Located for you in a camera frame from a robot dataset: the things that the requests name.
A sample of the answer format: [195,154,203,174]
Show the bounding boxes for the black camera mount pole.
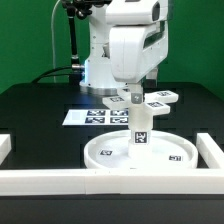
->
[61,0,111,71]

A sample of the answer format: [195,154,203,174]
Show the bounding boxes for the white cross-shaped table base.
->
[102,88,179,116]

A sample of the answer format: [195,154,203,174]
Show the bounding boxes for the white fence bar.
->
[196,133,224,169]
[0,169,224,196]

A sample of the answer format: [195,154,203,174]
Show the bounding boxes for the white thin cable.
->
[50,0,63,84]

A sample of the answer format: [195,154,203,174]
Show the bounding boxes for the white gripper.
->
[109,22,168,104]

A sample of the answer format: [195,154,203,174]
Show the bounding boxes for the white round table top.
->
[84,130,198,170]

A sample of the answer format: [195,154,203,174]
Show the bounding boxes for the white left fence block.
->
[0,134,11,165]

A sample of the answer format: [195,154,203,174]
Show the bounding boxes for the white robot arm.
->
[80,0,169,96]

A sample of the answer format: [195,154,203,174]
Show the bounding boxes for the white marker sheet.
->
[63,109,128,126]

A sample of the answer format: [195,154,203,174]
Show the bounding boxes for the white right fence bar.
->
[196,133,224,169]

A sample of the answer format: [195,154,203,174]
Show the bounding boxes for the white front fence bar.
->
[0,169,224,196]

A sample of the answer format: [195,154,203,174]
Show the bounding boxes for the black cable bundle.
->
[31,64,86,84]

